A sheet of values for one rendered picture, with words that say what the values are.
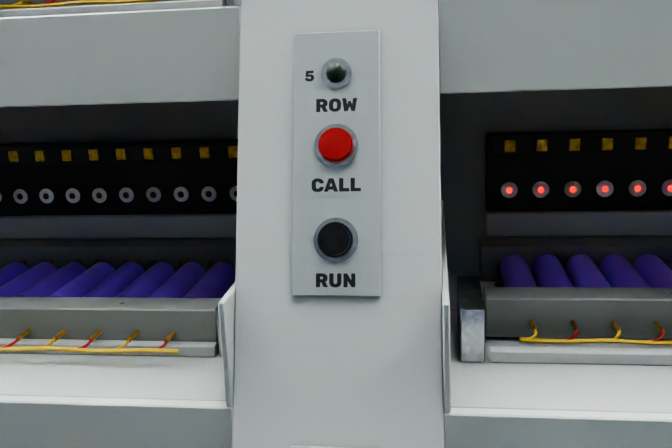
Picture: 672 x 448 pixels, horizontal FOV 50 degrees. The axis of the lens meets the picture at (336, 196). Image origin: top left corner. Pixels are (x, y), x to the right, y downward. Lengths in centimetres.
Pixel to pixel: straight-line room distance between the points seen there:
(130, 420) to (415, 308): 14
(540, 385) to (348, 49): 18
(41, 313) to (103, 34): 15
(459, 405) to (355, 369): 5
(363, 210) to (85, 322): 17
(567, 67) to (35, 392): 29
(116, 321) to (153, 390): 6
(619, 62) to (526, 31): 4
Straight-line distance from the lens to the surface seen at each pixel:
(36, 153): 56
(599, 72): 36
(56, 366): 41
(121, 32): 38
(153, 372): 38
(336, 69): 33
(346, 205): 33
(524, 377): 36
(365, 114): 33
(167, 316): 40
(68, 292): 46
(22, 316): 43
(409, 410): 33
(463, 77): 35
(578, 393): 35
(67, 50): 39
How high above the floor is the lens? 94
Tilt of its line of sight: 6 degrees up
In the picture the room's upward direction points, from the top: straight up
